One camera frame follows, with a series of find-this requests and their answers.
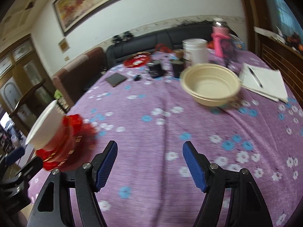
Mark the red glass plate far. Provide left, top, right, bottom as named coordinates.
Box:
left=123, top=52, right=151, bottom=68

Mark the white foam bowl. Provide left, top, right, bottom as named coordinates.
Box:
left=25, top=100, right=64, bottom=150

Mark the brown armchair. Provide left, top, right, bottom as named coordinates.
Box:
left=52, top=47, right=107, bottom=107

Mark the wooden cabinet with glass doors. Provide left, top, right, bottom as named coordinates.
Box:
left=1, top=34, right=55, bottom=126

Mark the black pen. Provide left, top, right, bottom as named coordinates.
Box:
left=248, top=67, right=263, bottom=88

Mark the purple floral tablecloth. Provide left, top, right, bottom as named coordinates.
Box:
left=28, top=41, right=303, bottom=227

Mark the beige plastic bowl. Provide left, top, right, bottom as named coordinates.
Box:
left=180, top=63, right=241, bottom=107

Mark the small black adapter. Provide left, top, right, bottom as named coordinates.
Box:
left=133, top=74, right=141, bottom=82

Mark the black leather sofa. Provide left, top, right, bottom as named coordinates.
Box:
left=106, top=21, right=213, bottom=69

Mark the black smartphone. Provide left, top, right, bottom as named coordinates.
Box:
left=105, top=73, right=127, bottom=87

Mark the red glass plate with label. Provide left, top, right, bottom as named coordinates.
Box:
left=36, top=114, right=96, bottom=171

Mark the black motor device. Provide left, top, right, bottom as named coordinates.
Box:
left=147, top=61, right=166, bottom=79

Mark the white notebook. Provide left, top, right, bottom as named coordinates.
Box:
left=239, top=63, right=288, bottom=103

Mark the pink knitted thermos bottle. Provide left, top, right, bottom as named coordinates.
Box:
left=212, top=17, right=231, bottom=58

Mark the black jar with cork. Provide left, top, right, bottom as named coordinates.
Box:
left=170, top=49, right=186, bottom=79

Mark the wooden chair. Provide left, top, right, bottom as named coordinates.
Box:
left=9, top=79, right=55, bottom=135

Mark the white plastic canister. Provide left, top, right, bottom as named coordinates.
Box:
left=182, top=38, right=209, bottom=65

